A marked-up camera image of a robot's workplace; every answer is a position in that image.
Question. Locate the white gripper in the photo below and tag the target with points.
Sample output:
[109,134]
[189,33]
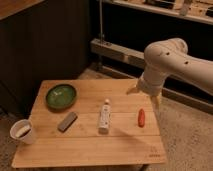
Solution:
[151,87]

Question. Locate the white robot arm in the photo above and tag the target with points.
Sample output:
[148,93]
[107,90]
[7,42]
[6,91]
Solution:
[170,57]

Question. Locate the red orange carrot toy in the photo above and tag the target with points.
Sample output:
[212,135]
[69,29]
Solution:
[141,118]

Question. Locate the grey metal beam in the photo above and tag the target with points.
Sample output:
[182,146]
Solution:
[119,53]

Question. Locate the white tube bottle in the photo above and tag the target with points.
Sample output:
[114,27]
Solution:
[104,118]

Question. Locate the wooden table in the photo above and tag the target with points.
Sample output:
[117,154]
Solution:
[81,144]

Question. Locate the grey rectangular block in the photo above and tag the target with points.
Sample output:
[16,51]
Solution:
[67,122]

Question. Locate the green ceramic bowl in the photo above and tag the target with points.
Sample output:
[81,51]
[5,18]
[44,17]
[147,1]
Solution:
[61,96]

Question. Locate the background shelf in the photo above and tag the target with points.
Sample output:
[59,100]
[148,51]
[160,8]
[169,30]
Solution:
[193,10]

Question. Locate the vertical metal pole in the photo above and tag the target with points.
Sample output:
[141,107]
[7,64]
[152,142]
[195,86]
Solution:
[101,21]

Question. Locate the white object in cup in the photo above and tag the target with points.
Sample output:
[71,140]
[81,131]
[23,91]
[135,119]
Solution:
[22,131]

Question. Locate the white paper cup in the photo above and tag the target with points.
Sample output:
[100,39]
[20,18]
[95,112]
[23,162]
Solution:
[28,138]

